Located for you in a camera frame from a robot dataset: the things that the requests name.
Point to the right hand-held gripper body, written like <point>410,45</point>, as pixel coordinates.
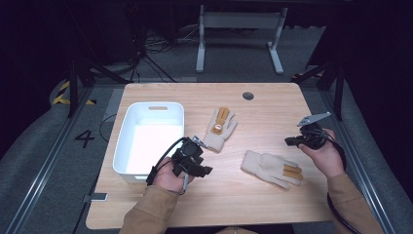
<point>314,138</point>

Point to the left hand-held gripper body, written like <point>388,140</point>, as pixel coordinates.
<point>186,156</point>

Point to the beige glove with round tag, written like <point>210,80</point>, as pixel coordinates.
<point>217,139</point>

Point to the beige glove with orange fingers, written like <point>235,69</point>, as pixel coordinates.
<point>266,164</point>

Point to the white plastic bin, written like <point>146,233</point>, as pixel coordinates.
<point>152,143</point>

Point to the person's right hand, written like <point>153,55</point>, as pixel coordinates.
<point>326,159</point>

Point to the person's left hand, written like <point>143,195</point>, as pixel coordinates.
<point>167,178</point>

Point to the black metal stand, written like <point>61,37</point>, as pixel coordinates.
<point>74,87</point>
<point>339,91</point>

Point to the grey table grommet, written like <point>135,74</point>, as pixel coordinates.
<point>248,96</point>

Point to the person's tan clothing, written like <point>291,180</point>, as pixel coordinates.
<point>235,231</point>

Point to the aluminium floor rail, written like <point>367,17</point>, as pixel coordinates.
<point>48,162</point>
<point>357,162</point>

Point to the grey metal desk frame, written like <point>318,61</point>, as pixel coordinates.
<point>240,20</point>

